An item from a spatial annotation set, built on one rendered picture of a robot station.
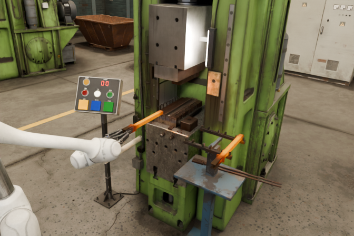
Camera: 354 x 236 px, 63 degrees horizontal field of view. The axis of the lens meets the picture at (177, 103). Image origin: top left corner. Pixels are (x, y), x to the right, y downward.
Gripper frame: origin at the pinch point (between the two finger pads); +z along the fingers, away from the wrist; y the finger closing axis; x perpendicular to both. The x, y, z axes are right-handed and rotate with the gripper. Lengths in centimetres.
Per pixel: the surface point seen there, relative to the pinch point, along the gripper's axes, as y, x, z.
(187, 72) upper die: 7, 23, 58
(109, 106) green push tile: -43, -6, 28
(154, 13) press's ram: -13, 64, 45
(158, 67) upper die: -9, 27, 44
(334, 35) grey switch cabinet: 66, -15, 573
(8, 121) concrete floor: -288, -108, 70
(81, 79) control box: -70, 11, 27
